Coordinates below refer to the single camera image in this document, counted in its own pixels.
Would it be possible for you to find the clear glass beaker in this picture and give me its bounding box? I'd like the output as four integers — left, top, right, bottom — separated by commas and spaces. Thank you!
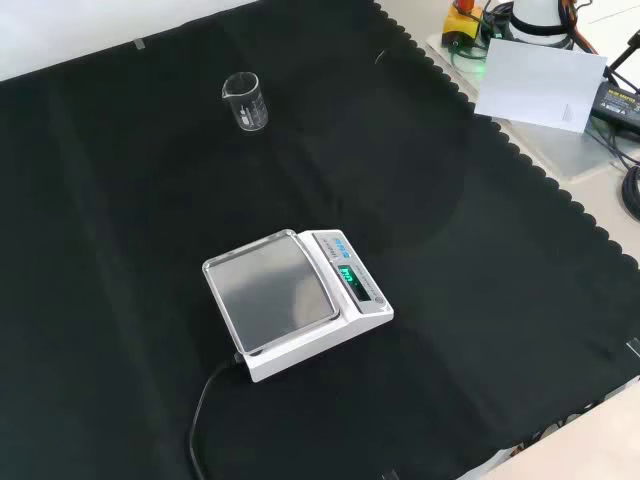
221, 71, 269, 135

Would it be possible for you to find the black tripod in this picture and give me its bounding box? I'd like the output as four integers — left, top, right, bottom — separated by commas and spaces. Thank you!
603, 30, 640, 94

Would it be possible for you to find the black power adapter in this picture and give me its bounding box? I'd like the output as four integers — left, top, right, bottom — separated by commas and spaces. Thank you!
589, 81, 640, 130

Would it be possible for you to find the yellow stop button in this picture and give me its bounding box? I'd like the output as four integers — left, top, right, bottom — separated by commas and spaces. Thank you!
443, 0, 485, 42

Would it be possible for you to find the black balance power cable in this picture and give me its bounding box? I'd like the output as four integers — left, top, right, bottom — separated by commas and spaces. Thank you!
188, 352, 245, 480

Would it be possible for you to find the white electronic balance steel pan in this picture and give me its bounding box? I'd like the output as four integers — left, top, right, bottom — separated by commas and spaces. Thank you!
201, 228, 395, 384

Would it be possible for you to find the black scalloped bench cloth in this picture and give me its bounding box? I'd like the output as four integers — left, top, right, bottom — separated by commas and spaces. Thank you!
0, 0, 640, 480

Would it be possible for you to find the black coiled cable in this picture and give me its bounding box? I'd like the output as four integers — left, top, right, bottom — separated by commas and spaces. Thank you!
621, 164, 640, 222

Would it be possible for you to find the grey metal base plate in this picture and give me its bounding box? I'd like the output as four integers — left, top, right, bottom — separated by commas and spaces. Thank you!
424, 30, 626, 181

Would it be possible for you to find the pale white board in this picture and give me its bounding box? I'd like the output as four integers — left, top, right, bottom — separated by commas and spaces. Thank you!
473, 37, 608, 134

